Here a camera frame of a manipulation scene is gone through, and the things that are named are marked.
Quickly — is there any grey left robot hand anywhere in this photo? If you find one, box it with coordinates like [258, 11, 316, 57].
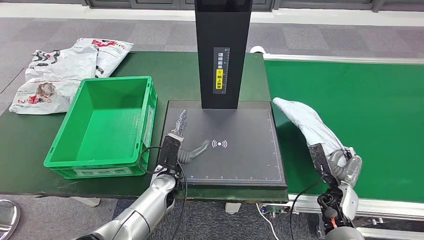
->
[172, 109, 211, 166]

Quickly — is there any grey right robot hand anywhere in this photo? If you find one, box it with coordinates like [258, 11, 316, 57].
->
[326, 147, 363, 188]

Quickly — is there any grey courier bag parcel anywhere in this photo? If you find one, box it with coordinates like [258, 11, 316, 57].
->
[271, 96, 352, 158]

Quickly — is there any black inbound scanner machine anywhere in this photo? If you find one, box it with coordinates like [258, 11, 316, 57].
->
[158, 0, 288, 190]

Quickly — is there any white table foot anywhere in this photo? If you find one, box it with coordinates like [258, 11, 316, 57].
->
[225, 202, 242, 216]
[69, 197, 101, 208]

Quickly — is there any small green circuit board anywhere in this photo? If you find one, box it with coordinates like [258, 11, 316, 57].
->
[259, 204, 281, 216]

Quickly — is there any green plastic crate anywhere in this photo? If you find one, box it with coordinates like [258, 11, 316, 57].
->
[43, 76, 158, 180]

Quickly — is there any white courier bag red print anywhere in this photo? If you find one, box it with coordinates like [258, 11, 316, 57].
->
[74, 38, 134, 79]

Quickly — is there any white courier bag brown picture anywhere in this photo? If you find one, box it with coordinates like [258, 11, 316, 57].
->
[9, 79, 82, 116]

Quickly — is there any white courier bag black print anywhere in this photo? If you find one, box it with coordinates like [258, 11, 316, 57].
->
[24, 46, 99, 84]

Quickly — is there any dark framed glass partition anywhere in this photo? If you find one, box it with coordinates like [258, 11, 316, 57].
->
[86, 0, 424, 11]

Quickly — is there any shiny silver robot shell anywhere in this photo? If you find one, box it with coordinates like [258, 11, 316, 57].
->
[0, 199, 21, 240]

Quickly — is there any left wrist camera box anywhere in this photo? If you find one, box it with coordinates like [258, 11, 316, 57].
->
[157, 132, 184, 170]

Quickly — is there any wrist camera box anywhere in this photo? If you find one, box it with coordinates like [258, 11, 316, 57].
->
[157, 132, 184, 170]
[308, 143, 340, 187]

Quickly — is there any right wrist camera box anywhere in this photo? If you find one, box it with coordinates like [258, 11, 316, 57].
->
[308, 143, 340, 187]

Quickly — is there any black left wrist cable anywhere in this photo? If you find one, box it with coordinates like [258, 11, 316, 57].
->
[138, 146, 188, 240]

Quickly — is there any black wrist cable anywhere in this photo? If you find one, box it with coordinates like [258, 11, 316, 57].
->
[138, 146, 188, 240]
[289, 173, 327, 240]

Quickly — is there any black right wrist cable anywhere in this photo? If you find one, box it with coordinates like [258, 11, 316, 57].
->
[289, 173, 327, 240]

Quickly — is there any thin white cable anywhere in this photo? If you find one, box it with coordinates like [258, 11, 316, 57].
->
[255, 202, 281, 240]

